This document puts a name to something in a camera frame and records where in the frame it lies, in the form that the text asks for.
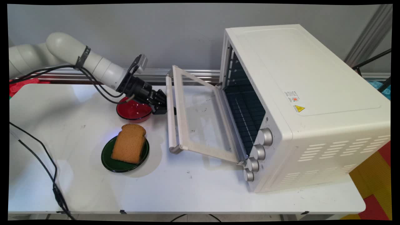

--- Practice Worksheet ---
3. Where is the white toaster oven body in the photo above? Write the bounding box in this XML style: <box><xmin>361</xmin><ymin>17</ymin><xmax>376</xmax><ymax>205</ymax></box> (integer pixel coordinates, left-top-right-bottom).
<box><xmin>219</xmin><ymin>24</ymin><xmax>391</xmax><ymax>193</ymax></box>

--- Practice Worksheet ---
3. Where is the red fabric item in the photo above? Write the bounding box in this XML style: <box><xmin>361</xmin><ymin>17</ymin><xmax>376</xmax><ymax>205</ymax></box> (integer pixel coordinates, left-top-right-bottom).
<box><xmin>9</xmin><ymin>78</ymin><xmax>51</xmax><ymax>98</ymax></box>

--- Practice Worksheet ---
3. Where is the black cable strap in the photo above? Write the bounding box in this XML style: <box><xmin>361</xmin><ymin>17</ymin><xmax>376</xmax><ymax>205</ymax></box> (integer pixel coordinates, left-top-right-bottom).
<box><xmin>74</xmin><ymin>46</ymin><xmax>91</xmax><ymax>70</ymax></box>

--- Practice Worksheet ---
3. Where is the black cable under table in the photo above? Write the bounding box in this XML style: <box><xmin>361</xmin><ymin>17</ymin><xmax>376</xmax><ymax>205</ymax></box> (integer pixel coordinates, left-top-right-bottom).
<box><xmin>170</xmin><ymin>214</ymin><xmax>222</xmax><ymax>223</ymax></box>

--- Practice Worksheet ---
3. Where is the dark wire oven rack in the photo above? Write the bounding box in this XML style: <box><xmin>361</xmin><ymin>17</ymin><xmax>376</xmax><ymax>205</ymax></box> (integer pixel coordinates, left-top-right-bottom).
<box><xmin>225</xmin><ymin>85</ymin><xmax>266</xmax><ymax>156</ymax></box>

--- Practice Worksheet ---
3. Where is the brown bread slice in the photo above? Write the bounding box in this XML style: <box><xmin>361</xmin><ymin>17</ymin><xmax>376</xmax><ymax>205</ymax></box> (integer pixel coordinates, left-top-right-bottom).
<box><xmin>111</xmin><ymin>123</ymin><xmax>147</xmax><ymax>165</ymax></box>

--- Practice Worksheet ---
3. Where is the green plate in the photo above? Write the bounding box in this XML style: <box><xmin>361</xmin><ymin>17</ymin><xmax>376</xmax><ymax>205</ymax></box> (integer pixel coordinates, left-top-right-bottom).
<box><xmin>101</xmin><ymin>134</ymin><xmax>150</xmax><ymax>173</ymax></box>

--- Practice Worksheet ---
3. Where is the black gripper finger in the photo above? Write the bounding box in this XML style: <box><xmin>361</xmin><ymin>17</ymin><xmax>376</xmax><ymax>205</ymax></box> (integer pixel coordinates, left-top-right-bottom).
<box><xmin>152</xmin><ymin>89</ymin><xmax>168</xmax><ymax>107</ymax></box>
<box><xmin>151</xmin><ymin>105</ymin><xmax>177</xmax><ymax>115</ymax></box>

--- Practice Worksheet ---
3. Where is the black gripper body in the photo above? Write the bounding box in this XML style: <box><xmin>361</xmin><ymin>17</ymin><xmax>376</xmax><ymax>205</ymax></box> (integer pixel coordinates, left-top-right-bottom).
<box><xmin>124</xmin><ymin>74</ymin><xmax>158</xmax><ymax>108</ymax></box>

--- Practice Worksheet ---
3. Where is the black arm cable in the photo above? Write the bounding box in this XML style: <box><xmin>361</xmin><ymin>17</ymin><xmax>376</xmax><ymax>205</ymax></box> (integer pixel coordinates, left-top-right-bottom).
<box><xmin>9</xmin><ymin>64</ymin><xmax>135</xmax><ymax>104</ymax></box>

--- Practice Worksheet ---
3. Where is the black tripod stand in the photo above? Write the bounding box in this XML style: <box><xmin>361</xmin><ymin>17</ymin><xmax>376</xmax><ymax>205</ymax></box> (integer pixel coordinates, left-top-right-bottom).
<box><xmin>352</xmin><ymin>48</ymin><xmax>392</xmax><ymax>93</ymax></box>

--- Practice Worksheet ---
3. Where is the aluminium frame post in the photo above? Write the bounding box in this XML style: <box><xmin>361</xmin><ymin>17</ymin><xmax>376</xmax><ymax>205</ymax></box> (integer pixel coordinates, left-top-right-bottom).
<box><xmin>344</xmin><ymin>4</ymin><xmax>393</xmax><ymax>68</ymax></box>

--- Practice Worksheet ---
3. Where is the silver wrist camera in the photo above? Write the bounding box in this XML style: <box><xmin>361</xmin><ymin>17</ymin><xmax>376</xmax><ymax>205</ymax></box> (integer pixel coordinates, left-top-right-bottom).
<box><xmin>126</xmin><ymin>54</ymin><xmax>148</xmax><ymax>76</ymax></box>

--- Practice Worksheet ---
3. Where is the aluminium rail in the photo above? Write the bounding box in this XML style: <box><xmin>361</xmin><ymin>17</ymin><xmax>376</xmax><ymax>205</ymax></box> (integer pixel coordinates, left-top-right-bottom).
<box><xmin>31</xmin><ymin>67</ymin><xmax>391</xmax><ymax>83</ymax></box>

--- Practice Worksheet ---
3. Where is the white printed label sticker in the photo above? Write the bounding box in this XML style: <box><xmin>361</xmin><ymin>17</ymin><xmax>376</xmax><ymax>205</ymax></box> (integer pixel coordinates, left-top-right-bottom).
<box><xmin>284</xmin><ymin>91</ymin><xmax>301</xmax><ymax>103</ymax></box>

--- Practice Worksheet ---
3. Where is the red bowl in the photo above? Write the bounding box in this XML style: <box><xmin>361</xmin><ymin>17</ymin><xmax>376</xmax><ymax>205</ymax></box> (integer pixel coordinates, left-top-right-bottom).
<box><xmin>116</xmin><ymin>96</ymin><xmax>153</xmax><ymax>123</ymax></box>

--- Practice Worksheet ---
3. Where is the black power cable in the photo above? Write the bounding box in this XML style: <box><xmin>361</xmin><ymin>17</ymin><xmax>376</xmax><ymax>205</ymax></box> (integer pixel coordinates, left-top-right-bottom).
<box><xmin>9</xmin><ymin>121</ymin><xmax>76</xmax><ymax>220</ymax></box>

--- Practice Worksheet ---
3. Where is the white glass oven door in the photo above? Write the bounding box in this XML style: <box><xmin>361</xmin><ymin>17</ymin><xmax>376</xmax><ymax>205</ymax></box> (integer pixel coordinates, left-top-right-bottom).
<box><xmin>165</xmin><ymin>65</ymin><xmax>249</xmax><ymax>165</ymax></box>

